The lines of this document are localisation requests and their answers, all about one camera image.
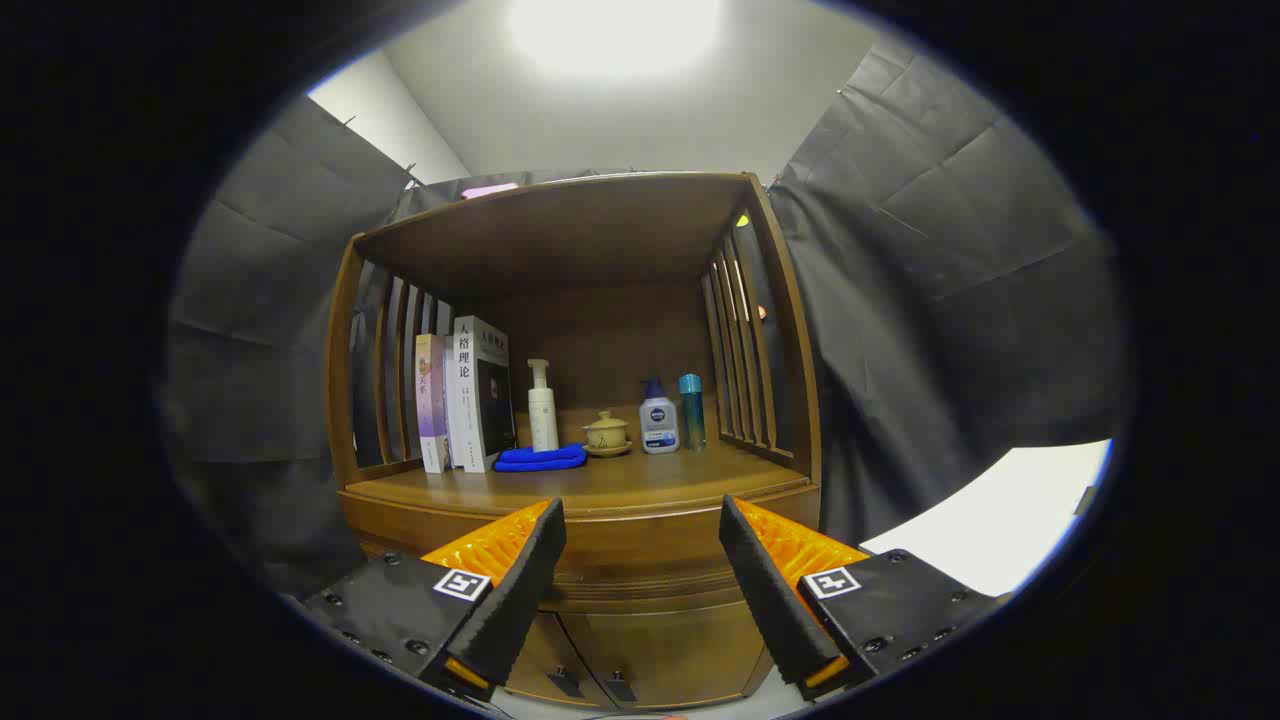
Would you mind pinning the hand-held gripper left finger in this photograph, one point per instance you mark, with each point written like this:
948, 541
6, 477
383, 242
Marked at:
525, 590

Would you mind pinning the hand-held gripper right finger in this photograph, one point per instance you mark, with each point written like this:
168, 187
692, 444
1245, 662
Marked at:
765, 590

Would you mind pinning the wooden drawer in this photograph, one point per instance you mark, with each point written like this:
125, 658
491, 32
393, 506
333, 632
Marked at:
640, 550

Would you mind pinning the wooden countertop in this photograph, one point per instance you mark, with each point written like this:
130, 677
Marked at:
650, 475

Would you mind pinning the wooden cabinet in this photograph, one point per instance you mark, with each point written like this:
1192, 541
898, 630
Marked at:
600, 230

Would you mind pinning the blue folded cloth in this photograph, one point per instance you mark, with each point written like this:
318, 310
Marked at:
540, 459

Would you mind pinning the yellow lidded tea cup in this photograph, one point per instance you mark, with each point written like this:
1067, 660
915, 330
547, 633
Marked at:
606, 435

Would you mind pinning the white pump bottle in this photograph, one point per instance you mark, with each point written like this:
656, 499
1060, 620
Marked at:
543, 415

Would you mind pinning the teal bottle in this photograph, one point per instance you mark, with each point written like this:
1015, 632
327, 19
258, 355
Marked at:
692, 415

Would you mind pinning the thin white book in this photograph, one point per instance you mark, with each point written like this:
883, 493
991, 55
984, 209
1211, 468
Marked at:
450, 410

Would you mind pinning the thick white book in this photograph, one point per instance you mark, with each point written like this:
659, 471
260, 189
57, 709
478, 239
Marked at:
478, 400

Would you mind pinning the white bottle blue cap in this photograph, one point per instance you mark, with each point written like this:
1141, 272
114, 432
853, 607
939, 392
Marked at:
659, 425

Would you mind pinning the purple book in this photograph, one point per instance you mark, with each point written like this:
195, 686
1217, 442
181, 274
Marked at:
431, 400

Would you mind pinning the white appliance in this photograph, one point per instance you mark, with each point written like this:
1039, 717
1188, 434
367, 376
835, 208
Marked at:
1000, 520

